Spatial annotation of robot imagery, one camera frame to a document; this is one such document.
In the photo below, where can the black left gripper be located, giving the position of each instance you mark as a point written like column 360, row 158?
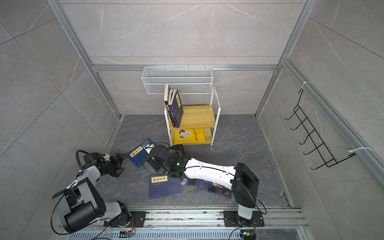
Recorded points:
column 118, row 164

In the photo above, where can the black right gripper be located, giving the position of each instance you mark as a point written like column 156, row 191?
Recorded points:
column 154, row 163

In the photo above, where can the blue book yellow label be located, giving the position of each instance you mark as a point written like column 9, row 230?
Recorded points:
column 138, row 156

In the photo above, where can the navy book yin-yang cover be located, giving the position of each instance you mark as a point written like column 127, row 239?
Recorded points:
column 177, row 106

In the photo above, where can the dark book pages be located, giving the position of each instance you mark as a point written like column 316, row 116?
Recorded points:
column 171, row 110

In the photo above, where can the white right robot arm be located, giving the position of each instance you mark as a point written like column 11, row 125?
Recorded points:
column 239, row 179

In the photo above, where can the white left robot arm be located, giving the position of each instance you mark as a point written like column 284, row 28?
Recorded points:
column 80, row 204

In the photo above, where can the dark portrait book left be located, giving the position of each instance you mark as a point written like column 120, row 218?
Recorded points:
column 177, row 150

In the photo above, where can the dark portrait book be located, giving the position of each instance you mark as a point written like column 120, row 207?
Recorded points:
column 214, row 188
column 177, row 150

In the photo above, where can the navy yellow-label front book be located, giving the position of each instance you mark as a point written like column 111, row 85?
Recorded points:
column 162, row 186

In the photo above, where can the yellow cartoon cover book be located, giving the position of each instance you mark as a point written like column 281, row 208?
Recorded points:
column 189, row 136

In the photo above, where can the black white-title book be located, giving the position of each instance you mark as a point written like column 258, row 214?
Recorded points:
column 188, row 182

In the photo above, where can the white metal wooden shelf rack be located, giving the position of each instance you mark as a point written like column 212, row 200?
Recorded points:
column 204, row 117

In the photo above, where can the dark portrait book right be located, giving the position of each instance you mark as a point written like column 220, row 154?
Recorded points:
column 214, row 188

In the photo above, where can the black yellow book on shelf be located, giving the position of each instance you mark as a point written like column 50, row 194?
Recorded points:
column 167, row 97

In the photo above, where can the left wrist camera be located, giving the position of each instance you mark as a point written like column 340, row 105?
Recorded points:
column 106, row 157

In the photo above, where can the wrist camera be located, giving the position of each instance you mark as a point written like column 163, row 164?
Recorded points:
column 106, row 157
column 148, row 146

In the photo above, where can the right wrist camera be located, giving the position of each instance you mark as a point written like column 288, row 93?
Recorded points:
column 148, row 146

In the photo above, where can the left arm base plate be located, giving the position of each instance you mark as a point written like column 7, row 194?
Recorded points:
column 138, row 218

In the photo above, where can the white mesh wall basket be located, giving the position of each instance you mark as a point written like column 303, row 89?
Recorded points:
column 188, row 80

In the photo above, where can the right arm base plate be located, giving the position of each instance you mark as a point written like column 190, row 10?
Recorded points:
column 233, row 219

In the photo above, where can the black wire hook rack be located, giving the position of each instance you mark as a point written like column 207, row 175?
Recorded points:
column 328, row 160

